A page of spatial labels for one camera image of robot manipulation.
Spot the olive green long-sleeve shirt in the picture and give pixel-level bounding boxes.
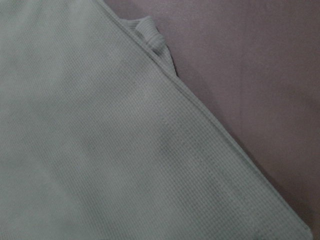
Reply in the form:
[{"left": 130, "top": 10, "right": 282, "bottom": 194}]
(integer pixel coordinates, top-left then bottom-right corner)
[{"left": 0, "top": 0, "right": 313, "bottom": 240}]

